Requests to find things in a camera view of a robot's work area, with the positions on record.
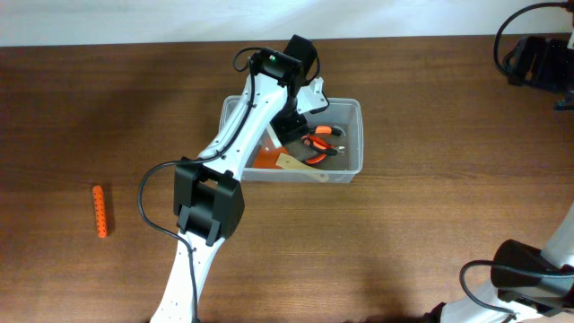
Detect orange scraper wooden handle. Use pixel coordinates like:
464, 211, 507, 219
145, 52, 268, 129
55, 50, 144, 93
252, 139, 329, 182

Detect small red cutting pliers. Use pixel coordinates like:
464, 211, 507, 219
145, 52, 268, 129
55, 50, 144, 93
301, 135, 345, 165

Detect orange black needle-nose pliers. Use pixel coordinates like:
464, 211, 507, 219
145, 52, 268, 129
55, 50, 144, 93
309, 126, 345, 136

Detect clear plastic container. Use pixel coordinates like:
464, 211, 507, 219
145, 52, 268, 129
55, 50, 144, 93
242, 98, 364, 184

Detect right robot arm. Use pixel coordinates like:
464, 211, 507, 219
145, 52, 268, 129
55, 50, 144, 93
422, 36, 573, 323

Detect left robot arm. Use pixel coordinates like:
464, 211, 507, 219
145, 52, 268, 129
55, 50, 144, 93
152, 35, 329, 322

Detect orange perforated bar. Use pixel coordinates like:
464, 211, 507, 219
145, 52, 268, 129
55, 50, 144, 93
91, 186, 109, 239

